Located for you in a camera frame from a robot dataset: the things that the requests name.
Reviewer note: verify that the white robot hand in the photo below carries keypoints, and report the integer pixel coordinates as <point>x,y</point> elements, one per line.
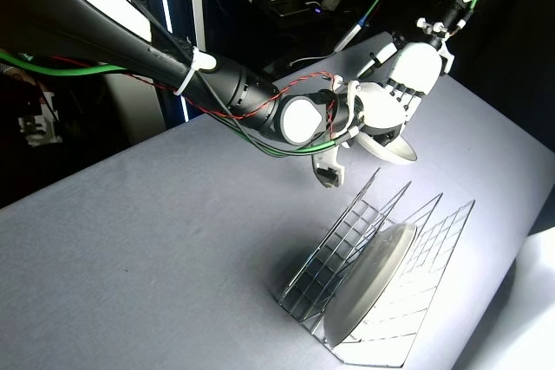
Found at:
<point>418,66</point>
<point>383,105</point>

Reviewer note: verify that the white plate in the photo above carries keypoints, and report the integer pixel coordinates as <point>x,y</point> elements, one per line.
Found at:
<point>368,279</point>
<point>403,153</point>

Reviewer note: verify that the black device with blue light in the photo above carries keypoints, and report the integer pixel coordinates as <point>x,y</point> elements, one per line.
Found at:
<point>318,9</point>

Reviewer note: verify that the grey table cloth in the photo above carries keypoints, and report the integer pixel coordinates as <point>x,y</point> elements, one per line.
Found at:
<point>152,257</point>

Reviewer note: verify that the white printed machine part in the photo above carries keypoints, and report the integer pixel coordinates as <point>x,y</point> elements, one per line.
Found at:
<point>39,127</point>

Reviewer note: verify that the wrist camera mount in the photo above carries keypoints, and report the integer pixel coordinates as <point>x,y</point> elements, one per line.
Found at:
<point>329,170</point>
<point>447,60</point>

